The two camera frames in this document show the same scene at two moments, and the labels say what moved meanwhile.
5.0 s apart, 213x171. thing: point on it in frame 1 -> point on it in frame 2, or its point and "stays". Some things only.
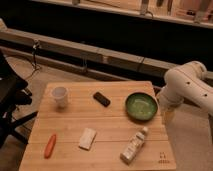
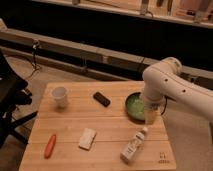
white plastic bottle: x=134 y=147 stays
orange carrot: x=50 y=146 stays
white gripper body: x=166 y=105 -> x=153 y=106
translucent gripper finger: x=168 y=116 -> x=150 y=116
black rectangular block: x=102 y=100 stays
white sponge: x=87 y=138 stays
